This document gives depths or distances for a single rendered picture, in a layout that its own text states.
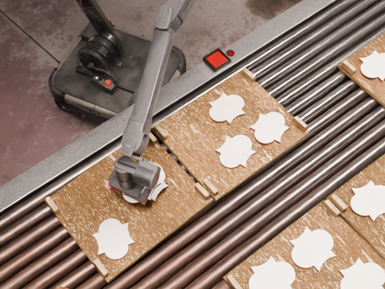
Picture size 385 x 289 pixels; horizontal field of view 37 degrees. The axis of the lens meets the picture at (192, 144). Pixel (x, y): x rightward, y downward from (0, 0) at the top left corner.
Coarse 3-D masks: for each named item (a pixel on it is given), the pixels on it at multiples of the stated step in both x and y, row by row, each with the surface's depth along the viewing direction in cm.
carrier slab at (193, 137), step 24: (240, 72) 206; (216, 96) 201; (240, 96) 201; (264, 96) 201; (168, 120) 196; (192, 120) 196; (240, 120) 196; (288, 120) 195; (168, 144) 191; (192, 144) 191; (216, 144) 191; (264, 144) 190; (288, 144) 190; (192, 168) 186; (216, 168) 186; (240, 168) 186
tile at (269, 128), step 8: (272, 112) 196; (264, 120) 194; (272, 120) 194; (280, 120) 194; (256, 128) 192; (264, 128) 192; (272, 128) 192; (280, 128) 192; (288, 128) 192; (256, 136) 191; (264, 136) 191; (272, 136) 191; (280, 136) 191
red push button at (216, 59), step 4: (216, 52) 212; (212, 56) 212; (216, 56) 212; (220, 56) 211; (208, 60) 211; (212, 60) 211; (216, 60) 210; (220, 60) 210; (224, 60) 210; (212, 64) 210; (216, 64) 210; (220, 64) 209
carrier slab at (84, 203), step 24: (96, 168) 187; (168, 168) 186; (72, 192) 183; (96, 192) 182; (120, 192) 182; (168, 192) 182; (192, 192) 182; (72, 216) 178; (96, 216) 178; (120, 216) 178; (144, 216) 178; (168, 216) 178; (192, 216) 178; (96, 240) 174; (144, 240) 174; (120, 264) 170
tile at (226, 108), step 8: (224, 96) 200; (232, 96) 200; (216, 104) 198; (224, 104) 198; (232, 104) 198; (240, 104) 198; (216, 112) 196; (224, 112) 196; (232, 112) 196; (240, 112) 196; (216, 120) 195; (224, 120) 195; (232, 120) 195
